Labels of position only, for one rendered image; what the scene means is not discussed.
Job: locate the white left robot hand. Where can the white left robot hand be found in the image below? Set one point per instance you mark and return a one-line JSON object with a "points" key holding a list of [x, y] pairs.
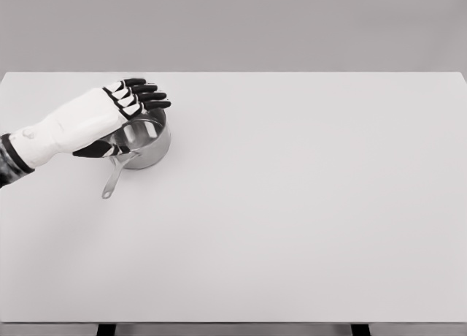
{"points": [[91, 111]]}

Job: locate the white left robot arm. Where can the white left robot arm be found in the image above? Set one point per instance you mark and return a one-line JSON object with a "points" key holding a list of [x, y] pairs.
{"points": [[25, 146]]}

